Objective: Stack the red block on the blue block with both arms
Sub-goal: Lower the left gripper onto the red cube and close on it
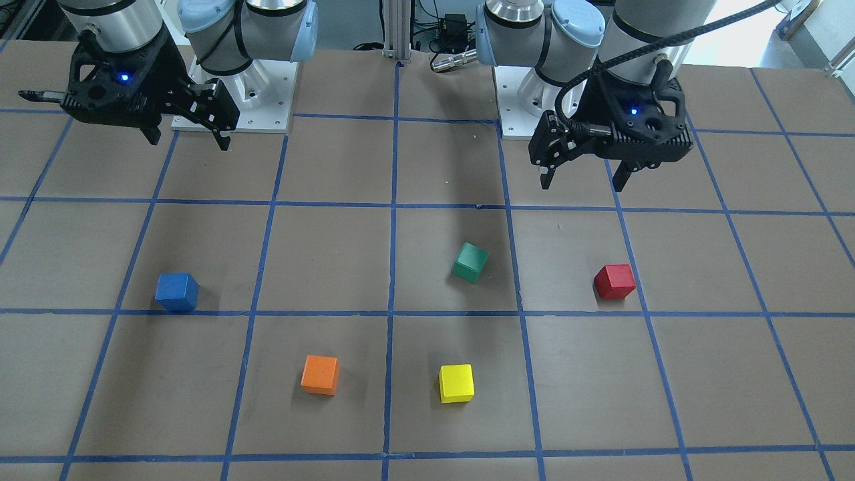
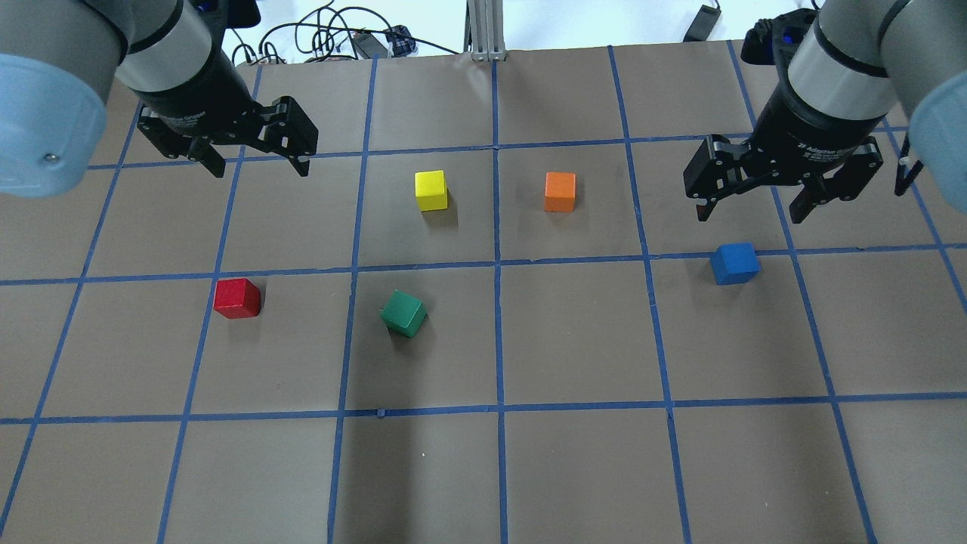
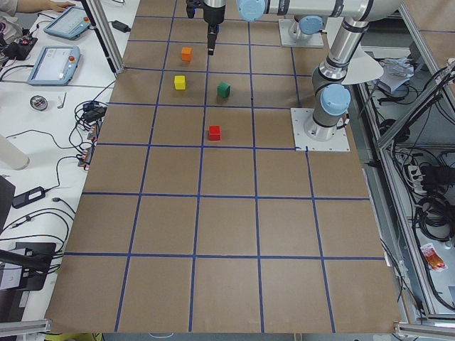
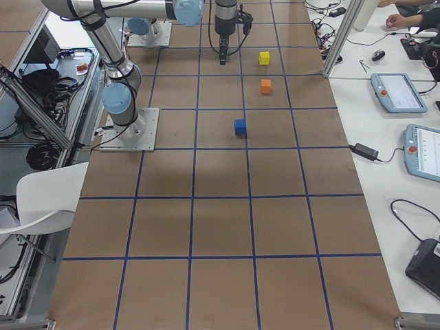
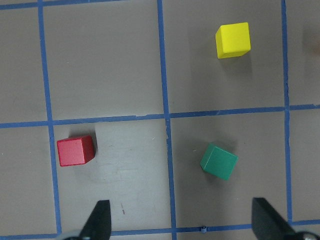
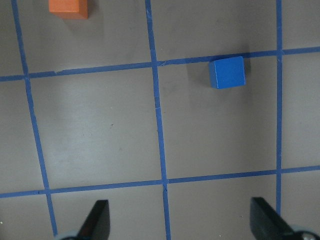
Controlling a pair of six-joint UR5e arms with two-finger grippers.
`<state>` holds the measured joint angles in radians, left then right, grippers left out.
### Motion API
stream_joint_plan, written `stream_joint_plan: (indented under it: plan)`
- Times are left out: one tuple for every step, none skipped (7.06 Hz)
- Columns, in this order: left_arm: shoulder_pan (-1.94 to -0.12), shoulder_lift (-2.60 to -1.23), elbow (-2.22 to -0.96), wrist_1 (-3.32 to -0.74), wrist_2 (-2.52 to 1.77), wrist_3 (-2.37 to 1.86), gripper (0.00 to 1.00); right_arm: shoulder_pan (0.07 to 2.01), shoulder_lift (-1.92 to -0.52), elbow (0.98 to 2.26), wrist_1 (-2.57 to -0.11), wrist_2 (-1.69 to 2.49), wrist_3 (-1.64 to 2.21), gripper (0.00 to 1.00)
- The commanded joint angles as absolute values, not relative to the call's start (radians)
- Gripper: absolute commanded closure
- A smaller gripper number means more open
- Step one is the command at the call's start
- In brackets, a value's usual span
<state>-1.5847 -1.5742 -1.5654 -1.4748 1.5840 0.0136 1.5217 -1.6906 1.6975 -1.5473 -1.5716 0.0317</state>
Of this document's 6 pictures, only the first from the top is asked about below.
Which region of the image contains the red block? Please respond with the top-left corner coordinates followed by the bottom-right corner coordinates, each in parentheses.
top-left (594, 264), bottom-right (637, 299)

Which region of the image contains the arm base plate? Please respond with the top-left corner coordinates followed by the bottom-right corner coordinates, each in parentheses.
top-left (188, 59), bottom-right (301, 135)
top-left (494, 66), bottom-right (560, 140)

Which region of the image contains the aluminium frame post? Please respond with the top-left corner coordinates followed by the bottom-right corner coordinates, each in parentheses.
top-left (381, 0), bottom-right (414, 63)

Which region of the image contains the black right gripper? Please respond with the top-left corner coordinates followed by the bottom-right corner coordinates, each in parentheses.
top-left (18, 29), bottom-right (240, 150)

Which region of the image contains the orange block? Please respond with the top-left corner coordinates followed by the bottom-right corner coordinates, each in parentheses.
top-left (300, 354), bottom-right (340, 396)

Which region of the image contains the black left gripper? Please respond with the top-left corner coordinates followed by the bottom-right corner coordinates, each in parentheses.
top-left (528, 73), bottom-right (692, 194)

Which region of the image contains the black braided cable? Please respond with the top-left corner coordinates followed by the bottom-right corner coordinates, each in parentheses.
top-left (556, 0), bottom-right (782, 138)

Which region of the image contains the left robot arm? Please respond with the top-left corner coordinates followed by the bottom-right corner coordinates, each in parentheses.
top-left (474, 1), bottom-right (715, 192)

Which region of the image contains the blue block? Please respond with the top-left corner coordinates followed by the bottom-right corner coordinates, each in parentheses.
top-left (154, 272), bottom-right (199, 313)

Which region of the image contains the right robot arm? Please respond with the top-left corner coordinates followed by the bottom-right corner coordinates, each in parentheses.
top-left (19, 1), bottom-right (319, 150)

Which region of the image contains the yellow block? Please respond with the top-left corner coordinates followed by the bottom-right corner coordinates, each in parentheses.
top-left (438, 363), bottom-right (474, 403)

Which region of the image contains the green block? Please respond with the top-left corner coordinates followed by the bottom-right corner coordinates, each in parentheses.
top-left (451, 243), bottom-right (489, 284)

